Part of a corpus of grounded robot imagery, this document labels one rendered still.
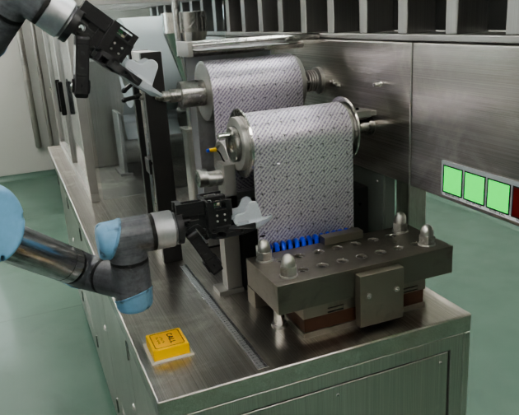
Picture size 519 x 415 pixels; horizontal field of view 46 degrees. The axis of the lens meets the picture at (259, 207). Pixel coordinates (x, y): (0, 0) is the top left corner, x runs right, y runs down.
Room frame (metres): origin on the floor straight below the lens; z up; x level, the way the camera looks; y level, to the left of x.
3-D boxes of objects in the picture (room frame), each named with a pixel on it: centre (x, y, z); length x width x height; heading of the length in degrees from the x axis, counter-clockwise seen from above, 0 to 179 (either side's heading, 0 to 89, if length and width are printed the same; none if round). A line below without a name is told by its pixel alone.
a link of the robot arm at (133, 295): (1.14, 0.28, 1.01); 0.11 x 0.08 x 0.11; 57
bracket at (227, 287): (1.30, 0.09, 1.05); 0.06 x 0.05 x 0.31; 111
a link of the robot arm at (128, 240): (1.13, 0.27, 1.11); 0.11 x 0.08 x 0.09; 111
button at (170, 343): (1.05, 0.19, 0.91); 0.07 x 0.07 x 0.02; 21
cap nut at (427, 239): (1.19, -0.35, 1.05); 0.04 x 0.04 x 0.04
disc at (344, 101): (1.38, -0.20, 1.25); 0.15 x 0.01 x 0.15; 21
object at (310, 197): (1.27, -0.10, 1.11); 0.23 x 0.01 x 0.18; 111
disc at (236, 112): (1.29, 0.03, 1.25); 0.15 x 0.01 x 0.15; 21
